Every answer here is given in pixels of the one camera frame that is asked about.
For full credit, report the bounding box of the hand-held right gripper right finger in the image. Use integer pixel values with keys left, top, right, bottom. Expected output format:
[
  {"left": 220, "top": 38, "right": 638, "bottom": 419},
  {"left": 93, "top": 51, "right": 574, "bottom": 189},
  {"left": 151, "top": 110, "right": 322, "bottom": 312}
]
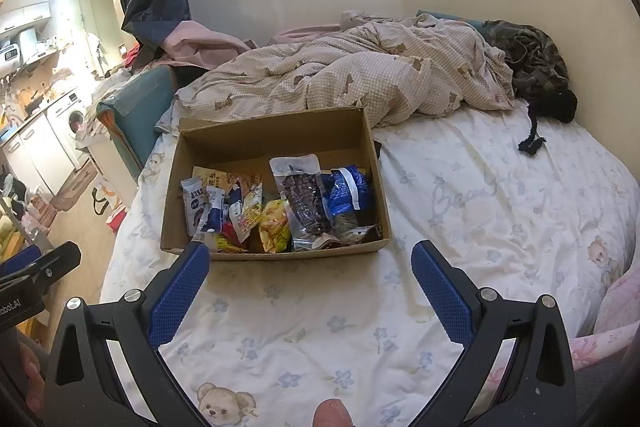
[{"left": 410, "top": 241, "right": 577, "bottom": 427}]

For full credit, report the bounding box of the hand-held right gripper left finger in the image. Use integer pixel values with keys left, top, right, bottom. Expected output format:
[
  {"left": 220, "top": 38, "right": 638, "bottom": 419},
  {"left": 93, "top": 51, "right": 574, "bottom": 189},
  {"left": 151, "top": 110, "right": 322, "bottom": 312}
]
[{"left": 44, "top": 243, "right": 211, "bottom": 427}]

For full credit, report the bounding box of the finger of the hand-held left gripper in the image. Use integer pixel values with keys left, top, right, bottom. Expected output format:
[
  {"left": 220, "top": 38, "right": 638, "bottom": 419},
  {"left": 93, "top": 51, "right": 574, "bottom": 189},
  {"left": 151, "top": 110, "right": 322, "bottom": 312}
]
[
  {"left": 15, "top": 242, "right": 82, "bottom": 293},
  {"left": 0, "top": 246, "right": 41, "bottom": 280}
]

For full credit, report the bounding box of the slim white snack packet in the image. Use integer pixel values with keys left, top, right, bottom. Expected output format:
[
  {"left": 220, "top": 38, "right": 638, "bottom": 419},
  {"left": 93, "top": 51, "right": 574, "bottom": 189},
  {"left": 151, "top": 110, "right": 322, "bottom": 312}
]
[
  {"left": 204, "top": 186, "right": 226, "bottom": 234},
  {"left": 180, "top": 177, "right": 208, "bottom": 238}
]

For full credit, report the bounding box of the small brown snack packet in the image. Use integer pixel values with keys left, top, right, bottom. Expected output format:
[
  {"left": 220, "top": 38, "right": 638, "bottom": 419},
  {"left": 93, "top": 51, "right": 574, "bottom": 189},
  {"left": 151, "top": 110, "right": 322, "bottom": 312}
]
[{"left": 320, "top": 226, "right": 382, "bottom": 250}]

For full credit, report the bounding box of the white orange snack packet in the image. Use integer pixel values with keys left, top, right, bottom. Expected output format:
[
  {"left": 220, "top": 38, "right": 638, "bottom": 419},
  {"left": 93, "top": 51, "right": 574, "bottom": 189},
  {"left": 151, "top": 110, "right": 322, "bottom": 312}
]
[{"left": 234, "top": 183, "right": 264, "bottom": 244}]

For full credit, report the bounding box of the yellow snack packet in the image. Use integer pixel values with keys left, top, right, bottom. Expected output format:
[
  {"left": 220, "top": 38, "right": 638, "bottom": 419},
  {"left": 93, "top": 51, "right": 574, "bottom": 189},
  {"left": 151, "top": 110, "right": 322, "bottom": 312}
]
[{"left": 257, "top": 199, "right": 292, "bottom": 254}]

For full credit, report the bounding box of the tan peanut snack packet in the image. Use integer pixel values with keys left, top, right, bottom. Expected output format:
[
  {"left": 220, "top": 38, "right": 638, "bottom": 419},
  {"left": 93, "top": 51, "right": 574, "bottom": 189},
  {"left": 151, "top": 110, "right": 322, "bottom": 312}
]
[{"left": 192, "top": 165, "right": 262, "bottom": 198}]

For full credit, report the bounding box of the dark blue snack packet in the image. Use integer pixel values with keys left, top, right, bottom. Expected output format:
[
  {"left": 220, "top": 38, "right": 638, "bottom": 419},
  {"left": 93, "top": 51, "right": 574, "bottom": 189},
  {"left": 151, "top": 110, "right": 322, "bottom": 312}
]
[{"left": 320, "top": 164, "right": 374, "bottom": 229}]

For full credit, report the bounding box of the clear packet of dark snack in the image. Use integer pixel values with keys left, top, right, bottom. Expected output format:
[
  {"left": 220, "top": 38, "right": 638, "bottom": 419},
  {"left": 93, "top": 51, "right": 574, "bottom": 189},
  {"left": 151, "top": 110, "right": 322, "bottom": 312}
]
[{"left": 269, "top": 155, "right": 332, "bottom": 252}]

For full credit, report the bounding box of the brown cardboard box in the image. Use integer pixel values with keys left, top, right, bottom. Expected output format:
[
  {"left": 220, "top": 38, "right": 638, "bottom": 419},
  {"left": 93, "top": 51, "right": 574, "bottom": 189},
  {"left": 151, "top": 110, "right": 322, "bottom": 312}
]
[{"left": 160, "top": 106, "right": 392, "bottom": 262}]

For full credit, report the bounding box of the person's left hand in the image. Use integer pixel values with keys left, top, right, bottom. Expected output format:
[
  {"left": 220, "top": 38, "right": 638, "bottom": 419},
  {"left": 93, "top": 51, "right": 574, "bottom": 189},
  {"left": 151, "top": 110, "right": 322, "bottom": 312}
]
[{"left": 17, "top": 344, "right": 49, "bottom": 415}]

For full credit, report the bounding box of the person's right hand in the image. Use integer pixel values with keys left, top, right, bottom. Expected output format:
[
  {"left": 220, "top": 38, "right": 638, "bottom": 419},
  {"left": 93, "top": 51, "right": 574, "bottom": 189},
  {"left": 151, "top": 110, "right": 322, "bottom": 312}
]
[{"left": 312, "top": 398, "right": 349, "bottom": 427}]

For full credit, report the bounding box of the printed brown carton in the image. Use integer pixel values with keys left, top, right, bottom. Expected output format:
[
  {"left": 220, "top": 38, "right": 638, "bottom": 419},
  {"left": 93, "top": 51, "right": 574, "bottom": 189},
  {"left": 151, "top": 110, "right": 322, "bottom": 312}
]
[{"left": 25, "top": 197, "right": 58, "bottom": 228}]

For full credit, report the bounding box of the white orange shopping bag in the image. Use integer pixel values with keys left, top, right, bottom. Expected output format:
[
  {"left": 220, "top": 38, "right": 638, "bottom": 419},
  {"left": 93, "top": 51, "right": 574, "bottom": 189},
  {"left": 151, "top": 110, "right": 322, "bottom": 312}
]
[{"left": 91, "top": 177, "right": 133, "bottom": 233}]

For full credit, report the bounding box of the brown patterned rug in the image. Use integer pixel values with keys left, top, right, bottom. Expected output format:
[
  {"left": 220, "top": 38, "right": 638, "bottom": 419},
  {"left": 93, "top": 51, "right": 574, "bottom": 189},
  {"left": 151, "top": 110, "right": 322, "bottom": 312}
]
[{"left": 50, "top": 159, "right": 98, "bottom": 212}]

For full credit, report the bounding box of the white floor cabinet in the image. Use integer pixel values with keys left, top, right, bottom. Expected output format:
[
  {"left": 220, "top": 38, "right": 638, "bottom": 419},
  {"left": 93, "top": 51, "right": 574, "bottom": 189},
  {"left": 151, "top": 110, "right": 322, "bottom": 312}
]
[{"left": 2, "top": 114, "right": 68, "bottom": 198}]

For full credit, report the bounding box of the white washing machine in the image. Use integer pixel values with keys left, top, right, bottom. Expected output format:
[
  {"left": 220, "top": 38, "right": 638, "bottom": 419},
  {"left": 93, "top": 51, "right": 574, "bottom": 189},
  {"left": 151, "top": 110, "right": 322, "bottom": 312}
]
[{"left": 47, "top": 92, "right": 91, "bottom": 170}]

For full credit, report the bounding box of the pile of clothes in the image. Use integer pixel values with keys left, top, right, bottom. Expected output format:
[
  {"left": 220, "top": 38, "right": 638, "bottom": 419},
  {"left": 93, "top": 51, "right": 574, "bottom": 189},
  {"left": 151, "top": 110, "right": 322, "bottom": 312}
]
[{"left": 75, "top": 67, "right": 131, "bottom": 142}]

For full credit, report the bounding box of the teal headboard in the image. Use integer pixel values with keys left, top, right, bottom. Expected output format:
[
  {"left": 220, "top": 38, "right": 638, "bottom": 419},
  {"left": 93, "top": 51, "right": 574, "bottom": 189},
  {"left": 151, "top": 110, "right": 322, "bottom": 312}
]
[{"left": 96, "top": 66, "right": 178, "bottom": 180}]

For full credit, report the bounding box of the pink floral pillow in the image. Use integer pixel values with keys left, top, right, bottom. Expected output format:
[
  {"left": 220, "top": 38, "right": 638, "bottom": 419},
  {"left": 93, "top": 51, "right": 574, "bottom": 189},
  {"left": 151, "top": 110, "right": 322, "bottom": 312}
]
[{"left": 570, "top": 267, "right": 640, "bottom": 373}]

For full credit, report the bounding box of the person's grey trouser leg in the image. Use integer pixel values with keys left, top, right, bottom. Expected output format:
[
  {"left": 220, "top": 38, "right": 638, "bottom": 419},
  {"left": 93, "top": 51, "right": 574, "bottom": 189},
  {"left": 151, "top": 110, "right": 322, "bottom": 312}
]
[{"left": 575, "top": 347, "right": 640, "bottom": 427}]

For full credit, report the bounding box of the hanging towel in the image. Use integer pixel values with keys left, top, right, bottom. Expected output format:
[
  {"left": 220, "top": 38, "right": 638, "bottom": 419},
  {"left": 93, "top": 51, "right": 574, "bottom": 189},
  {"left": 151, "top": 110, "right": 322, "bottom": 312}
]
[{"left": 85, "top": 32, "right": 103, "bottom": 72}]

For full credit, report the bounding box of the range hood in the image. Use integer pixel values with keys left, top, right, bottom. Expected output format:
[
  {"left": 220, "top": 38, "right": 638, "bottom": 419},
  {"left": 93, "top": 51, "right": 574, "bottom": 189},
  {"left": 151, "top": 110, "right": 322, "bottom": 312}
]
[{"left": 0, "top": 27, "right": 56, "bottom": 72}]

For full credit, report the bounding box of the tall white cabinet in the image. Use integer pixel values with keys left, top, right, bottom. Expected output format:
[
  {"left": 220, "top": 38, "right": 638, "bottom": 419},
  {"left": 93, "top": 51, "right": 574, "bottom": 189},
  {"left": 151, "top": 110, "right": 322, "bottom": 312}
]
[{"left": 55, "top": 0, "right": 101, "bottom": 78}]

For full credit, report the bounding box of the checked bear print duvet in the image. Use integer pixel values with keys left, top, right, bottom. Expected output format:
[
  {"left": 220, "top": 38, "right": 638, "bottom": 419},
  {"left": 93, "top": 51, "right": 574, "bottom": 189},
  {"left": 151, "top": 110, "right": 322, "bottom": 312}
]
[{"left": 155, "top": 9, "right": 516, "bottom": 138}]

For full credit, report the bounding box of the camouflage jacket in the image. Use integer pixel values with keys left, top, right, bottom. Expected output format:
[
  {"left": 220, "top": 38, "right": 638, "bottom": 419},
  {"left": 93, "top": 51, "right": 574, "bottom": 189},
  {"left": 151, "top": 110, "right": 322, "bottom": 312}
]
[{"left": 482, "top": 19, "right": 578, "bottom": 122}]

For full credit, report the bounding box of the pink cloth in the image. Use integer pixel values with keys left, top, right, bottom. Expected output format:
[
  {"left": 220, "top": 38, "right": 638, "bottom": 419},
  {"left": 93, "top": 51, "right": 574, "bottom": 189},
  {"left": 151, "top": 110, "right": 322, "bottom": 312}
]
[{"left": 155, "top": 21, "right": 258, "bottom": 68}]

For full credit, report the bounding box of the teal pillow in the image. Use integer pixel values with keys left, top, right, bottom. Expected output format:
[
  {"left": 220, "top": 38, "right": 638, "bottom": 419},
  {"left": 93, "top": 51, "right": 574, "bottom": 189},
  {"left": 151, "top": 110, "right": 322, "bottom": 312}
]
[{"left": 416, "top": 10, "right": 486, "bottom": 28}]

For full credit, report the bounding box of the pink blanket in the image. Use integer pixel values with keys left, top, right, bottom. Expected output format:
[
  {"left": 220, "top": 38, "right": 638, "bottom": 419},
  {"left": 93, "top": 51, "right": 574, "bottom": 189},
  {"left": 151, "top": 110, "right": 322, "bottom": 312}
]
[{"left": 267, "top": 24, "right": 346, "bottom": 45}]

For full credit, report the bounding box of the black cord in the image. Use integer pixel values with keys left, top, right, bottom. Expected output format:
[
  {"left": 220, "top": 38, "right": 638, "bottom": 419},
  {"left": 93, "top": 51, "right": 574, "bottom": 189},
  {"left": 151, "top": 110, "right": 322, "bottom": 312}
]
[{"left": 517, "top": 104, "right": 547, "bottom": 155}]

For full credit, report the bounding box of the white wall cabinet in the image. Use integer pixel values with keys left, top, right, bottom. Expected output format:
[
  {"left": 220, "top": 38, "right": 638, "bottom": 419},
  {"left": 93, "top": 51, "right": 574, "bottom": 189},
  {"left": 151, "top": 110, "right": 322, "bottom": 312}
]
[{"left": 0, "top": 2, "right": 51, "bottom": 35}]

